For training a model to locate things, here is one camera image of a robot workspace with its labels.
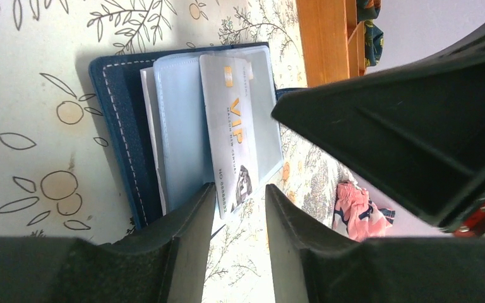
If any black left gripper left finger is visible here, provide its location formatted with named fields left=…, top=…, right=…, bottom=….
left=0, top=183, right=216, bottom=302

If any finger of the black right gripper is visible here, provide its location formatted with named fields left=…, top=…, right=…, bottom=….
left=272, top=23, right=485, bottom=232

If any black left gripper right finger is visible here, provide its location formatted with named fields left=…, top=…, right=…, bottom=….
left=265, top=184, right=485, bottom=302

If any wooden compartment tray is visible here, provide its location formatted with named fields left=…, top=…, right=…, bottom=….
left=296, top=0, right=366, bottom=87

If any navy blue card holder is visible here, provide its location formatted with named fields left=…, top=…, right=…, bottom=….
left=88, top=42, right=287, bottom=229

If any silver credit card with chip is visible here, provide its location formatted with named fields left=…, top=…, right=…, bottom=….
left=199, top=54, right=260, bottom=219

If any pink floral cloth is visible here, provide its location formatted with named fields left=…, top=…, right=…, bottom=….
left=332, top=182, right=395, bottom=242

